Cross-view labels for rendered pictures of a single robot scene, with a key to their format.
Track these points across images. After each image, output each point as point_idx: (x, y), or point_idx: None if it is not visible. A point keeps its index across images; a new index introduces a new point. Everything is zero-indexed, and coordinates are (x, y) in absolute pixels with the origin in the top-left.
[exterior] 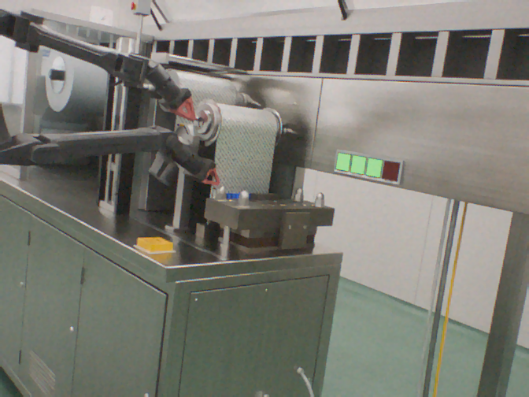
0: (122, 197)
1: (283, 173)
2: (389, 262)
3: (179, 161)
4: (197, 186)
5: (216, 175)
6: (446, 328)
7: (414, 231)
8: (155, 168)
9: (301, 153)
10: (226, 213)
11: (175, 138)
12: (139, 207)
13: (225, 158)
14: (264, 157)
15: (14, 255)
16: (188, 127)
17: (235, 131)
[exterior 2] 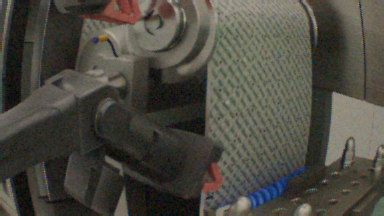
0: (20, 190)
1: (319, 108)
2: (342, 149)
3: (124, 158)
4: (155, 189)
5: (216, 167)
6: (383, 205)
7: (364, 108)
8: (76, 185)
9: (348, 71)
10: None
11: (113, 105)
12: (41, 194)
13: (232, 114)
14: (300, 86)
15: None
16: (113, 36)
17: (247, 37)
